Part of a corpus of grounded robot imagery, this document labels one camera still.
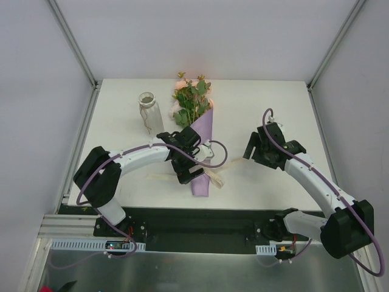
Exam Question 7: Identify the purple wrapping paper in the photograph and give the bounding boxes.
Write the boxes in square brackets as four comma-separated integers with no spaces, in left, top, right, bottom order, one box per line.
[190,108,213,197]

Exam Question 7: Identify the cream printed ribbon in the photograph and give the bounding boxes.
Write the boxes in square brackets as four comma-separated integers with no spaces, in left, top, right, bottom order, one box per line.
[146,158,244,189]

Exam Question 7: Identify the pink flowers with green leaves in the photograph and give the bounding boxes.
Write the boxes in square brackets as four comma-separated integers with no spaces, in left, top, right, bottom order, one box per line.
[170,72,214,128]

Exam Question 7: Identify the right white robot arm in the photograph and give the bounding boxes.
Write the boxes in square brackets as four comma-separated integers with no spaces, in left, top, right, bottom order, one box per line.
[243,122,374,259]

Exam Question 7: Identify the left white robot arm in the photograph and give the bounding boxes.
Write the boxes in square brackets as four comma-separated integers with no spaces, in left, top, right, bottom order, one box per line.
[73,127,212,237]

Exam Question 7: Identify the white ribbed ceramic vase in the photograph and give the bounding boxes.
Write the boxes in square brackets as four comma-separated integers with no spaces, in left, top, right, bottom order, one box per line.
[138,92,164,137]

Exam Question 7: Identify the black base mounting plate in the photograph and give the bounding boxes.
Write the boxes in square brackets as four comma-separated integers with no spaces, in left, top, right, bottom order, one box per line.
[92,207,319,254]

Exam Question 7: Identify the red object at bottom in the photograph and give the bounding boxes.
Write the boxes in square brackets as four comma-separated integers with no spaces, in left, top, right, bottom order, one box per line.
[38,286,53,292]

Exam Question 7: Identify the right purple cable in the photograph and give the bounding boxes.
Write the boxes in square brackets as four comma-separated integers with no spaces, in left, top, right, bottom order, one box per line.
[261,108,384,277]

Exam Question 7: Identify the right white cable duct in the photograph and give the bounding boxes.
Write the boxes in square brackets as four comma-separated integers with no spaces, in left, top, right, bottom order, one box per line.
[255,245,297,256]

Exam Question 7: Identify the white cable duct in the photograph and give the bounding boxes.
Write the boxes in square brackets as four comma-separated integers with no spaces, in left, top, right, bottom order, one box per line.
[255,245,297,256]
[51,239,146,252]

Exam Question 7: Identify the aluminium extrusion rail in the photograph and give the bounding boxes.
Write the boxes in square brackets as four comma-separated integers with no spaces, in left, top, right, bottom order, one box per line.
[38,194,101,240]

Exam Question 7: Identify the left white cable duct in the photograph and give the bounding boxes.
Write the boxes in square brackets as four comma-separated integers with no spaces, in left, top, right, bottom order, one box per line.
[51,239,146,252]

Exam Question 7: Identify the right aluminium frame post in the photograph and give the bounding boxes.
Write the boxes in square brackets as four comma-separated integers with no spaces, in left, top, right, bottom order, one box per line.
[307,0,368,92]

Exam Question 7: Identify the aluminium frame post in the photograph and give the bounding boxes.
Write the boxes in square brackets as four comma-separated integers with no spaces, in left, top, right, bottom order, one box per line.
[307,0,368,92]
[45,0,99,88]

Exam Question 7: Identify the left aluminium frame post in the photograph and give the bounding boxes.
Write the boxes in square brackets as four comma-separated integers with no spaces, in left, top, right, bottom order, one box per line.
[45,0,99,88]

